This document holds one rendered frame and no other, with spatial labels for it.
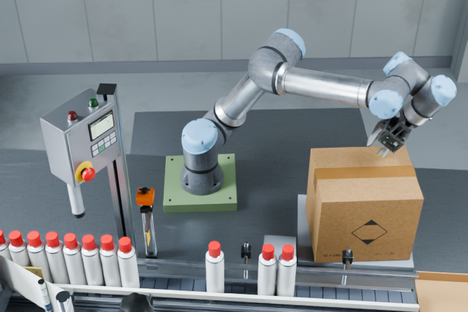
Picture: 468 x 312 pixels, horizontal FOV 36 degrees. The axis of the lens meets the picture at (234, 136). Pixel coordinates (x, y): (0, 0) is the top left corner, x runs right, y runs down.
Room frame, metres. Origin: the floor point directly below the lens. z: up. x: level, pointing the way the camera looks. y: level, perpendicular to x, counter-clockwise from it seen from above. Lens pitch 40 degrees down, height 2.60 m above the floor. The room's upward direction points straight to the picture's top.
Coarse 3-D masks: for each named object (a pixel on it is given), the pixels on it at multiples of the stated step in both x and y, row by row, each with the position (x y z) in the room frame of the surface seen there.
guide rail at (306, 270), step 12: (144, 264) 1.39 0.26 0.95; (156, 264) 1.39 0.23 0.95; (168, 264) 1.39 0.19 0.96; (180, 264) 1.39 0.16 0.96; (192, 264) 1.38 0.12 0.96; (204, 264) 1.38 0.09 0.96; (228, 264) 1.38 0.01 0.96; (240, 264) 1.38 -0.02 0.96; (372, 276) 1.35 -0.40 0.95; (384, 276) 1.34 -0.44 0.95; (396, 276) 1.34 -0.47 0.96; (408, 276) 1.34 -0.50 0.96
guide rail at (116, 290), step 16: (64, 288) 1.34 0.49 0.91; (80, 288) 1.33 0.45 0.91; (96, 288) 1.33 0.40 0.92; (112, 288) 1.33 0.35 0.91; (128, 288) 1.33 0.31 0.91; (304, 304) 1.29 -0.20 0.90; (320, 304) 1.28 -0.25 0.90; (336, 304) 1.28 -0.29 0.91; (352, 304) 1.28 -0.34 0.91; (368, 304) 1.28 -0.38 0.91; (384, 304) 1.28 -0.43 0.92; (400, 304) 1.28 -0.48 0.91; (416, 304) 1.28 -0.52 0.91
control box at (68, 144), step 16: (80, 96) 1.51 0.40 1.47; (96, 96) 1.51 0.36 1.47; (48, 112) 1.45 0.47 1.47; (64, 112) 1.44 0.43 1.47; (80, 112) 1.44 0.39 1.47; (96, 112) 1.45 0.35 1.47; (48, 128) 1.40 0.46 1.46; (64, 128) 1.38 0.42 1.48; (80, 128) 1.40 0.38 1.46; (112, 128) 1.47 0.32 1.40; (48, 144) 1.41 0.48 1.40; (64, 144) 1.37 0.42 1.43; (80, 144) 1.39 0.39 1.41; (64, 160) 1.38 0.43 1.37; (80, 160) 1.38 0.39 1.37; (96, 160) 1.42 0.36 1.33; (112, 160) 1.46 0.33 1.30; (64, 176) 1.38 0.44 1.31; (80, 176) 1.38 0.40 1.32
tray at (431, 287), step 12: (420, 276) 1.43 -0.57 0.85; (432, 276) 1.43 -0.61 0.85; (444, 276) 1.43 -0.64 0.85; (456, 276) 1.42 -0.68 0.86; (420, 288) 1.40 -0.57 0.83; (432, 288) 1.40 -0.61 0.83; (444, 288) 1.40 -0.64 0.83; (456, 288) 1.40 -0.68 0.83; (420, 300) 1.35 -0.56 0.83; (432, 300) 1.35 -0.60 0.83; (444, 300) 1.35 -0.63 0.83; (456, 300) 1.35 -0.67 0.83
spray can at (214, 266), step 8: (216, 248) 1.34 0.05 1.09; (208, 256) 1.34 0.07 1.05; (216, 256) 1.33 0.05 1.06; (208, 264) 1.33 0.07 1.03; (216, 264) 1.32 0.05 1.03; (208, 272) 1.33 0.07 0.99; (216, 272) 1.32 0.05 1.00; (208, 280) 1.33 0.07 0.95; (216, 280) 1.32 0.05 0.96; (208, 288) 1.33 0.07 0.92; (216, 288) 1.32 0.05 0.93
